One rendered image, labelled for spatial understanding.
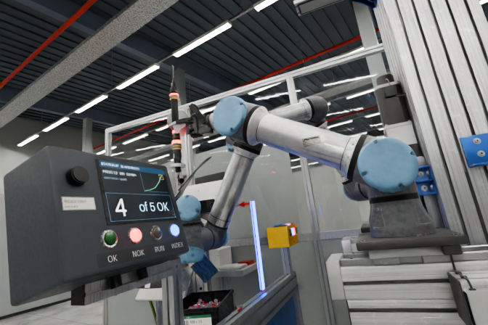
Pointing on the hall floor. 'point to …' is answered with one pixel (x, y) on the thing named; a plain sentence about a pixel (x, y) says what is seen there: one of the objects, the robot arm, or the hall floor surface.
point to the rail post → (298, 308)
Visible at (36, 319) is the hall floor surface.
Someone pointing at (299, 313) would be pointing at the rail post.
